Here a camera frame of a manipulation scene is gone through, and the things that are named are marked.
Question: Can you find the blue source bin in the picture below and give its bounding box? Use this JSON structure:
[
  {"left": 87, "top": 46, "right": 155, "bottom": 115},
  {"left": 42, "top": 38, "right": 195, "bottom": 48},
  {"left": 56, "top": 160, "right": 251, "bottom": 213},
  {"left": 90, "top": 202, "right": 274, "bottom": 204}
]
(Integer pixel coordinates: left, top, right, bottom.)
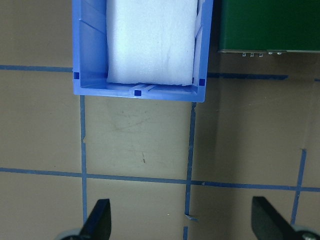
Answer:
[{"left": 72, "top": 0, "right": 214, "bottom": 103}]

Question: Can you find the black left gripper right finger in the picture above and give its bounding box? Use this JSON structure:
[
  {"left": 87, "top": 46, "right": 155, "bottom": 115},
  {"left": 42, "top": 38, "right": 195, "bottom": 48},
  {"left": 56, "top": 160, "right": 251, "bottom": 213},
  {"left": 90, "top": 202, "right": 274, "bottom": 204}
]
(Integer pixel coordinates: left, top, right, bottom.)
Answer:
[{"left": 251, "top": 196, "right": 298, "bottom": 240}]

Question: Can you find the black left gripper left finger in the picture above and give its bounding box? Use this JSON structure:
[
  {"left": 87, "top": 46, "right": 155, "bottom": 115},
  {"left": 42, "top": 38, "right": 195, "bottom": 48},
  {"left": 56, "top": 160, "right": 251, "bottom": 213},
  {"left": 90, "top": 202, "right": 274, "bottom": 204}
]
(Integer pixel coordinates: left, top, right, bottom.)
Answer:
[{"left": 79, "top": 198, "right": 111, "bottom": 240}]

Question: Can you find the green conveyor belt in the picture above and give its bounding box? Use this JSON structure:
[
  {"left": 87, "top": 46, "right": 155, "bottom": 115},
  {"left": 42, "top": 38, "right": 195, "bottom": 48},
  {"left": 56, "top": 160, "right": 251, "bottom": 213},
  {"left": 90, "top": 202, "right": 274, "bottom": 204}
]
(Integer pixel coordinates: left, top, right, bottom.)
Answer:
[{"left": 218, "top": 0, "right": 320, "bottom": 54}]

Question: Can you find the white foam in source bin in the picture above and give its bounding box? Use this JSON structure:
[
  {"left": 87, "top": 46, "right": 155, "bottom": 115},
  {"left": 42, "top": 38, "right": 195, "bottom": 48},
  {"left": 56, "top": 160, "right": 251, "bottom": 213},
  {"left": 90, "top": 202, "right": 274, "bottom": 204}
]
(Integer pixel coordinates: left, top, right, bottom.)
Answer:
[{"left": 106, "top": 0, "right": 198, "bottom": 86}]

